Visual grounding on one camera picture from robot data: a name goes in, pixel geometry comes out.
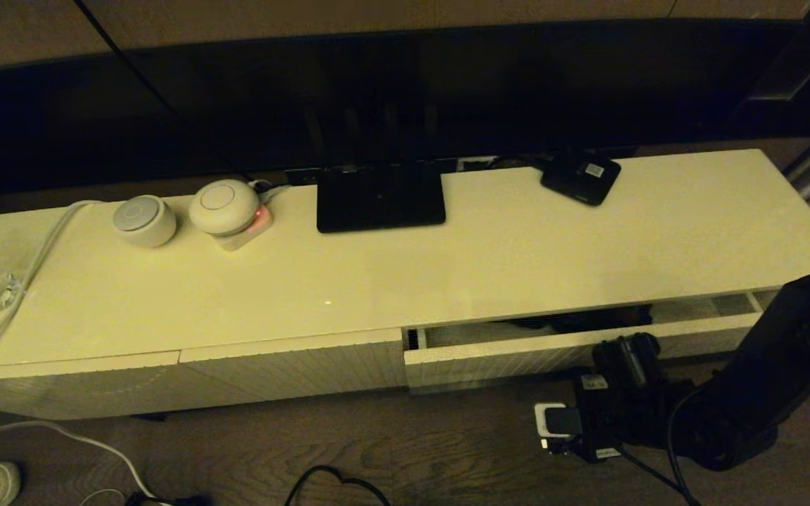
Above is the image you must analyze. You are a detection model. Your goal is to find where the black umbrella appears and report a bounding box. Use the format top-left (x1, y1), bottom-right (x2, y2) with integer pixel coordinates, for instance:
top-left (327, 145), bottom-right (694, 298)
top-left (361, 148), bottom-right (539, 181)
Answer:
top-left (496, 306), bottom-right (653, 333)

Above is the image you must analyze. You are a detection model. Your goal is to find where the white ribbed cabinet front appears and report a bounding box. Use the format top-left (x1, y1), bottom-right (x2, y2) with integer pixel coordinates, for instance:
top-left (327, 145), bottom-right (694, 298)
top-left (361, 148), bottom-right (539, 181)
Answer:
top-left (180, 327), bottom-right (408, 407)
top-left (0, 351), bottom-right (182, 422)

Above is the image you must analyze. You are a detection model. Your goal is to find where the white low TV cabinet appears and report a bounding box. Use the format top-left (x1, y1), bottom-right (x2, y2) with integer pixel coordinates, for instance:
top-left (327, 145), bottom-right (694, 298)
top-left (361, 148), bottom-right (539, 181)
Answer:
top-left (0, 146), bottom-right (810, 422)

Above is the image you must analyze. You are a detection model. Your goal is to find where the thin black wall cable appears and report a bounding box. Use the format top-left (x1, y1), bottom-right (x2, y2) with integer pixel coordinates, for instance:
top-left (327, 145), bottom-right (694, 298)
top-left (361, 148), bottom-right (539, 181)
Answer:
top-left (73, 0), bottom-right (255, 182)

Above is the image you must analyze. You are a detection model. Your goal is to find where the white framed wrist camera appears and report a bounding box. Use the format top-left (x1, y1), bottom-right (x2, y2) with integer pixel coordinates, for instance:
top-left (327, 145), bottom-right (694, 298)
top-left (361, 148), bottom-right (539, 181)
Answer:
top-left (535, 402), bottom-right (583, 442)

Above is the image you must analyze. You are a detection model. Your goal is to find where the white speaker with grey top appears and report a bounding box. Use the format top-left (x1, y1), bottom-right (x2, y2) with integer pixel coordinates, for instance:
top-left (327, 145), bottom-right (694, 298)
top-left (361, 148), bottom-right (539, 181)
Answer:
top-left (112, 195), bottom-right (177, 248)

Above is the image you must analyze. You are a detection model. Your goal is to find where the thin white cable loop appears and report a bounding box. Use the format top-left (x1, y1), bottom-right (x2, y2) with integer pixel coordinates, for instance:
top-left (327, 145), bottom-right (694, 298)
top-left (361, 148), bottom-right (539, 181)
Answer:
top-left (82, 486), bottom-right (129, 506)

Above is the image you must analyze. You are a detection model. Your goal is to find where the black floor plug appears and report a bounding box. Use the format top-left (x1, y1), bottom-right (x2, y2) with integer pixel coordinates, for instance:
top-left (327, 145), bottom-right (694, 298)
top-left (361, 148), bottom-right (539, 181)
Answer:
top-left (127, 494), bottom-right (212, 506)

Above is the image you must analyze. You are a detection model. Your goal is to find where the white cabinet drawer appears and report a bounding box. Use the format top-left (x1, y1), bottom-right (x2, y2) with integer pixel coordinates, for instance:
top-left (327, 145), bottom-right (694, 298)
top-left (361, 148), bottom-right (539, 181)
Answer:
top-left (404, 290), bottom-right (778, 391)

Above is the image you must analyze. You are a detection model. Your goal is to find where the black floor cable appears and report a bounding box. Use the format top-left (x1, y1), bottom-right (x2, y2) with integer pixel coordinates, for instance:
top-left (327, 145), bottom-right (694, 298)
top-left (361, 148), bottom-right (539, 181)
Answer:
top-left (284, 465), bottom-right (392, 506)

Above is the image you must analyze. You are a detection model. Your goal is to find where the small black box with sticker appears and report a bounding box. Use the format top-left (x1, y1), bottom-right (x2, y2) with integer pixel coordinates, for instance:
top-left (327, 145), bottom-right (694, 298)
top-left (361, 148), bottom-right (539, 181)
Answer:
top-left (541, 150), bottom-right (622, 207)

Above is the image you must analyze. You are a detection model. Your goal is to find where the black television base plate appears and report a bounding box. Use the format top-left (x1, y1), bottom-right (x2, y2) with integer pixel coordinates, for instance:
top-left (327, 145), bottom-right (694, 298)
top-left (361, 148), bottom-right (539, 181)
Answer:
top-left (316, 163), bottom-right (446, 233)

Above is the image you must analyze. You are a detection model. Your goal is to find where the white round dome device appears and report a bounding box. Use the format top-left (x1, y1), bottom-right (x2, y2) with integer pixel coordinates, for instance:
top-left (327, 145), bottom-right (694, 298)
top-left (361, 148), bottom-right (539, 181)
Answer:
top-left (188, 179), bottom-right (260, 237)

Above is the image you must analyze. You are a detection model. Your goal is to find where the black flat television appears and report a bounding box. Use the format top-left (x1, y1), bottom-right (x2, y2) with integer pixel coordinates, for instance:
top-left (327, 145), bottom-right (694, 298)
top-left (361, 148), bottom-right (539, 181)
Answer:
top-left (0, 18), bottom-right (810, 194)

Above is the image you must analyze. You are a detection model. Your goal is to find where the thick white power cable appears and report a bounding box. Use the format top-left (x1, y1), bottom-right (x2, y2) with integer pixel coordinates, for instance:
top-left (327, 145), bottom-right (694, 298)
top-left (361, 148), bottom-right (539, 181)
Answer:
top-left (0, 200), bottom-right (149, 501)

